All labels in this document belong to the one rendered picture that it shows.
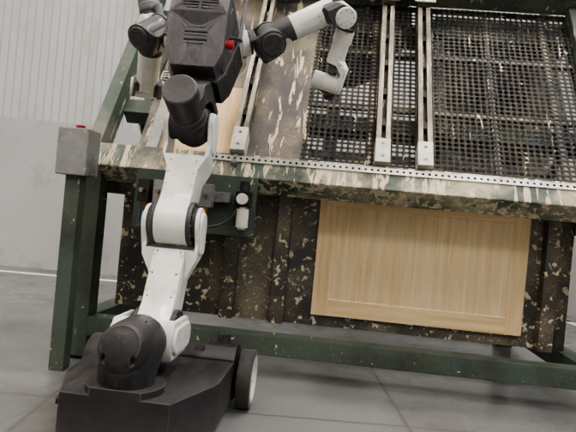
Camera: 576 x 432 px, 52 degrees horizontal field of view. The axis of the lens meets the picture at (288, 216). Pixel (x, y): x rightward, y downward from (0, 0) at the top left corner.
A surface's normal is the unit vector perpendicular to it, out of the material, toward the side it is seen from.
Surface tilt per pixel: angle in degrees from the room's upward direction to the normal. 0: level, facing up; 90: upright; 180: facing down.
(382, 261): 90
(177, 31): 81
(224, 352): 45
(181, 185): 64
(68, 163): 90
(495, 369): 90
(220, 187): 90
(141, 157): 57
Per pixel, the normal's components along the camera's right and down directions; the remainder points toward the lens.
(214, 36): -0.06, -0.15
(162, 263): -0.04, -0.44
